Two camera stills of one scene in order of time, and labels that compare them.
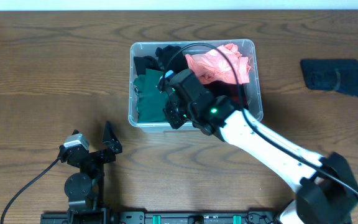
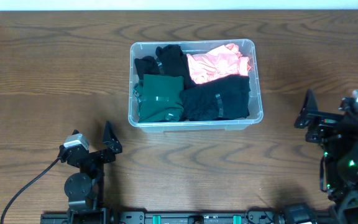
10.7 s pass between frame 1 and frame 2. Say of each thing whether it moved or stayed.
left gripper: stayed
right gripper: moved
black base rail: stayed
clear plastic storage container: stayed
